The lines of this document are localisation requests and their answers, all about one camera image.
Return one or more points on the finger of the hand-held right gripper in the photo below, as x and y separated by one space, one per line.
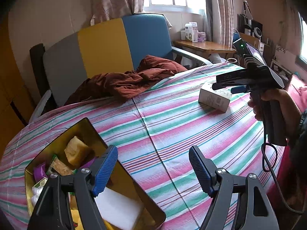
230 79
238 90

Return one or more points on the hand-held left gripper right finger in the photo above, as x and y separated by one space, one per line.
201 170

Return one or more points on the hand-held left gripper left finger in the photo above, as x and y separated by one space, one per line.
105 170

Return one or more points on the gold tin box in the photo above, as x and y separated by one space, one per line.
127 182

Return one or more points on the white cardboard box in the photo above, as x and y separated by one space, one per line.
213 99

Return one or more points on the yellow soap block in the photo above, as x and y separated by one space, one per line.
75 151

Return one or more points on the white sponge block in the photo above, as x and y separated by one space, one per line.
120 208

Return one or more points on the green-edged grain packet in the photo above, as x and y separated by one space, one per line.
60 167

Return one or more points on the purple packet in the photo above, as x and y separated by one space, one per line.
39 172

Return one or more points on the small green box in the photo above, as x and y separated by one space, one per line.
40 184

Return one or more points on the white plastic bag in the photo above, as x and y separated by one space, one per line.
36 192

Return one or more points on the person's right forearm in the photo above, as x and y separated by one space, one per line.
302 129

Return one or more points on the person's right hand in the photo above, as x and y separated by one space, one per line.
289 107

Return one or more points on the pink pillow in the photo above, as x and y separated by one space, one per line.
297 88

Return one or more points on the wooden side table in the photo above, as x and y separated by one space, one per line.
206 46

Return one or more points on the cluttered shelf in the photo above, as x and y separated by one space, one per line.
256 28

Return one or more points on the purple box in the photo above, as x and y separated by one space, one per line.
202 37

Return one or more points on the white carton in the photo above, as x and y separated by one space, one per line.
192 30

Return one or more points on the brown jacket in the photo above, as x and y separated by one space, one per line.
124 81

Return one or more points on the red cloth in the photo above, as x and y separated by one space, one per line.
295 191

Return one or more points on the grey yellow blue chair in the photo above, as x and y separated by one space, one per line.
103 48

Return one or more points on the wooden wardrobe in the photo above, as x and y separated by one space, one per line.
12 88

